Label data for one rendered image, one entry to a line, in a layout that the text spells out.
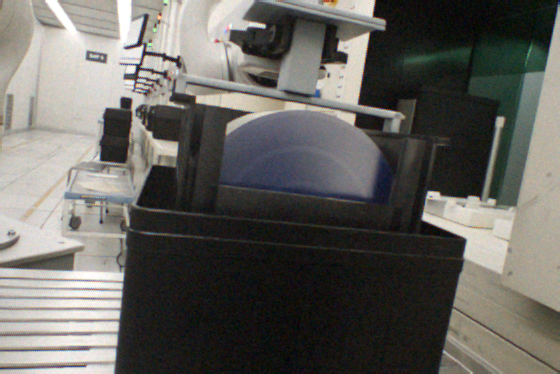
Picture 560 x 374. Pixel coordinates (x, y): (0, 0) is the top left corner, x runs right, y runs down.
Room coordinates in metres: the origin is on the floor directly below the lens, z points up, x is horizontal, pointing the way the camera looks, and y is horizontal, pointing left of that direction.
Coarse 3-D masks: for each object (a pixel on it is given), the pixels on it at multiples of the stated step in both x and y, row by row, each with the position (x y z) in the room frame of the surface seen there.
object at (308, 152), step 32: (256, 128) 0.36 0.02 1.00; (288, 128) 0.37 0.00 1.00; (320, 128) 0.38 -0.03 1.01; (352, 128) 0.39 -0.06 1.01; (224, 160) 0.36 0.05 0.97; (256, 160) 0.37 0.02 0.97; (288, 160) 0.37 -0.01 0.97; (320, 160) 0.38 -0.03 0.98; (352, 160) 0.39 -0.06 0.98; (384, 160) 0.39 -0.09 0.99; (320, 192) 0.38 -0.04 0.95; (352, 192) 0.39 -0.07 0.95; (384, 192) 0.40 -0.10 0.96
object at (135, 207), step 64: (128, 256) 0.30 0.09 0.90; (192, 256) 0.30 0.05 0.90; (256, 256) 0.31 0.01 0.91; (320, 256) 0.32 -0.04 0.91; (384, 256) 0.34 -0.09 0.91; (448, 256) 0.35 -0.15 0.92; (128, 320) 0.29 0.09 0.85; (192, 320) 0.30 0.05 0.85; (256, 320) 0.31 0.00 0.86; (320, 320) 0.33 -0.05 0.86; (384, 320) 0.34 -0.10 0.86; (448, 320) 0.36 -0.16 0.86
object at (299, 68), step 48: (288, 0) 0.39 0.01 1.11; (288, 48) 0.44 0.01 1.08; (192, 96) 0.33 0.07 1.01; (288, 96) 0.44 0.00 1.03; (192, 144) 0.52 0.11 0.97; (384, 144) 0.46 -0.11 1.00; (432, 144) 0.38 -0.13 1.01; (192, 192) 0.35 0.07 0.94; (240, 192) 0.34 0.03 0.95; (288, 192) 0.36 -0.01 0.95
